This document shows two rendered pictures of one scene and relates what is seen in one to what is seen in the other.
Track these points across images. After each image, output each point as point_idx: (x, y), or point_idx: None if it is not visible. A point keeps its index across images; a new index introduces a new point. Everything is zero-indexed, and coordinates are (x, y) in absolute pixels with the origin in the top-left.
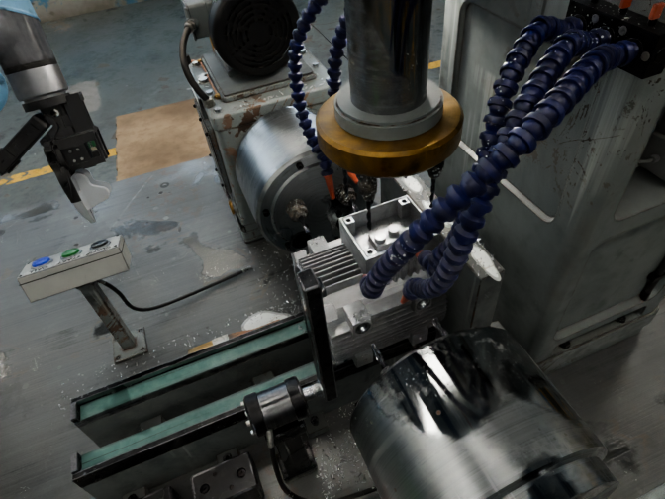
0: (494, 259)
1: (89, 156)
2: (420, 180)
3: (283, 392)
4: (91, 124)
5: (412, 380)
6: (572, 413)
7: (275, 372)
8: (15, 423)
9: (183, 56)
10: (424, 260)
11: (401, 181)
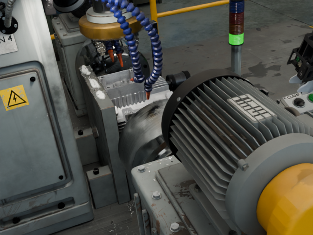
0: (80, 70)
1: (295, 58)
2: (95, 96)
3: (174, 74)
4: (298, 50)
5: (125, 44)
6: (82, 50)
7: None
8: None
9: (284, 107)
10: (111, 45)
11: (105, 95)
